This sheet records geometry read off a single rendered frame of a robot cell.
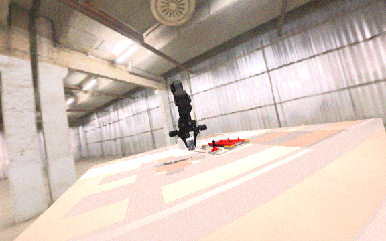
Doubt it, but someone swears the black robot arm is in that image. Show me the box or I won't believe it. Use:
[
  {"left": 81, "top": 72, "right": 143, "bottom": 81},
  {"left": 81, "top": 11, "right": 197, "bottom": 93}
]
[{"left": 170, "top": 80, "right": 196, "bottom": 132}]

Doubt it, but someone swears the red flat rectangular plate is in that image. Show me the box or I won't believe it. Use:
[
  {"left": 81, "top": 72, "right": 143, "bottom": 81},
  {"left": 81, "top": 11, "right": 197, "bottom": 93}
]
[{"left": 208, "top": 138, "right": 244, "bottom": 147}]

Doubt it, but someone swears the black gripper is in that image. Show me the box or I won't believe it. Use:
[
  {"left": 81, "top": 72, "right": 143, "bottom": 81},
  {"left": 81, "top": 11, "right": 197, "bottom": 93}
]
[{"left": 169, "top": 116, "right": 207, "bottom": 148}]

